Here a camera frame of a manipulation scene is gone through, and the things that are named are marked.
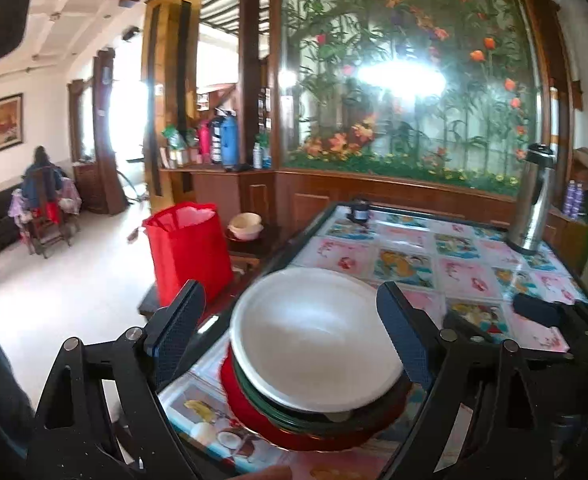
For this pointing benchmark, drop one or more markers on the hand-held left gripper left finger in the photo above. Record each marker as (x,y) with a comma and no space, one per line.
(174,340)

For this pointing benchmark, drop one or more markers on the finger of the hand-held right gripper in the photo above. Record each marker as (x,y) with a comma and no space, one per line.
(539,310)

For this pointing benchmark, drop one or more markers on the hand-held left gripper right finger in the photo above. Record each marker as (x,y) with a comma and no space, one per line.
(401,335)

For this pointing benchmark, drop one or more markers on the large white bowl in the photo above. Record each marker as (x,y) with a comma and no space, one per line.
(314,330)

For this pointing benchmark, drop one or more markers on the red printed plastic plate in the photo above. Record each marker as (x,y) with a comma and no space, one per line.
(274,440)

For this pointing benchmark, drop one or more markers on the person's left hand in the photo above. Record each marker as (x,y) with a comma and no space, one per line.
(271,474)

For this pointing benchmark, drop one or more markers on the wooden side cabinet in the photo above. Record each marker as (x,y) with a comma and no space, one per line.
(569,240)

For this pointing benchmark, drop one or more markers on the purple spray can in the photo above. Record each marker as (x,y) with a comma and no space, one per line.
(579,202)
(570,200)

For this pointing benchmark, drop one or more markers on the fruit print tablecloth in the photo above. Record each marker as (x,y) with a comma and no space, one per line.
(409,260)

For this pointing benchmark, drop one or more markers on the red bag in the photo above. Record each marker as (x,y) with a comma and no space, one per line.
(189,255)

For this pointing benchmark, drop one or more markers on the stainless steel thermos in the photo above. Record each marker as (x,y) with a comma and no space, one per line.
(531,210)

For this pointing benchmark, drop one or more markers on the small black jar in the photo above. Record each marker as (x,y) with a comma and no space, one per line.
(360,212)

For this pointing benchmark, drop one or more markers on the beige plastic pot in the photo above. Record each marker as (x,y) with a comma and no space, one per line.
(246,225)

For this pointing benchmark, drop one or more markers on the wooden chair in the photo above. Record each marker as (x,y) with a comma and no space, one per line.
(49,232)

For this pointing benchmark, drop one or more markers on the pink bottle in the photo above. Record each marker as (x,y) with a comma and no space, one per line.
(203,142)

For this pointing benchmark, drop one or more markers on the flower glass panel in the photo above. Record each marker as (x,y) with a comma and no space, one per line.
(399,135)

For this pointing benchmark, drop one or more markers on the black bottle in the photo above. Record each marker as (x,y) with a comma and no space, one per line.
(215,142)

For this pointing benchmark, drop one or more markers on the white bottle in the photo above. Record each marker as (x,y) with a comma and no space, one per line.
(257,156)

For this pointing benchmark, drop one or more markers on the blue bottle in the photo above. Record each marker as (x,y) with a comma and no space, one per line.
(229,140)

